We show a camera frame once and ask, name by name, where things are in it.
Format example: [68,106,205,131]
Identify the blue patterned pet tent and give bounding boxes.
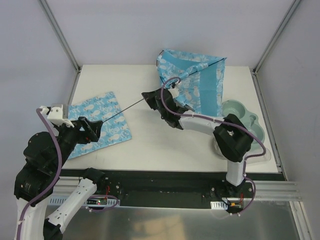
[157,49,227,117]

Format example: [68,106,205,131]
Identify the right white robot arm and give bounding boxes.
[141,88,254,198]

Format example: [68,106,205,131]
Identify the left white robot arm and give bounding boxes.
[14,116,107,240]

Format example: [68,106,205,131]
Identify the stainless steel pet bowl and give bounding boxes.
[212,139,223,156]

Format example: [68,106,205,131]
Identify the blue snowman patterned mat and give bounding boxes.
[65,91,133,161]

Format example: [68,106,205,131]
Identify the mint green double feeder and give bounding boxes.
[222,99,265,143]

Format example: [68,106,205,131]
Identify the clear plastic water bottle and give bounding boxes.
[246,147,272,166]

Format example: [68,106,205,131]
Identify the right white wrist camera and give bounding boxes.
[167,81,180,99]

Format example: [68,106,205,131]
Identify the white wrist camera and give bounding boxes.
[167,81,180,99]
[39,103,74,128]

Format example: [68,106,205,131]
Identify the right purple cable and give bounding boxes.
[161,76,266,176]

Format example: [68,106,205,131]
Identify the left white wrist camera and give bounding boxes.
[39,103,74,128]

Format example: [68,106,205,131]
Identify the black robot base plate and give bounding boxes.
[59,169,268,208]

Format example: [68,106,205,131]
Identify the left aluminium frame post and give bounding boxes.
[38,0,81,73]

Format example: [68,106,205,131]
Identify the aluminium frame post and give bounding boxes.
[38,0,81,73]
[252,0,303,74]

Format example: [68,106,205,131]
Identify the right aluminium frame post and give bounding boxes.
[252,0,303,74]

